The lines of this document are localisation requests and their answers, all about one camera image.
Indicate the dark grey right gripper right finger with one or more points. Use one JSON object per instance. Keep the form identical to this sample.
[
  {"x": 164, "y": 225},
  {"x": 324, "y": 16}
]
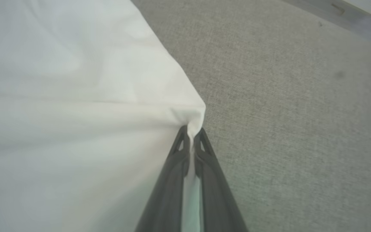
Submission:
[{"x": 216, "y": 199}]

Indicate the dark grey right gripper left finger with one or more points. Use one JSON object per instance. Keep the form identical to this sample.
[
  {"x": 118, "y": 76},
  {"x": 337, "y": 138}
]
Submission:
[{"x": 167, "y": 193}]

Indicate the white and blue garment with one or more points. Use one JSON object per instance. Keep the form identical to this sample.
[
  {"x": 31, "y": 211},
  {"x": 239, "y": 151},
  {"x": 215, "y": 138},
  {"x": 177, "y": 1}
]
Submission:
[{"x": 76, "y": 112}]

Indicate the grey fabric sofa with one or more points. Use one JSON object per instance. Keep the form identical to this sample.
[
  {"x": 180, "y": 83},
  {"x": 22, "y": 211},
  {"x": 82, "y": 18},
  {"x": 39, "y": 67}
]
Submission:
[{"x": 285, "y": 129}]

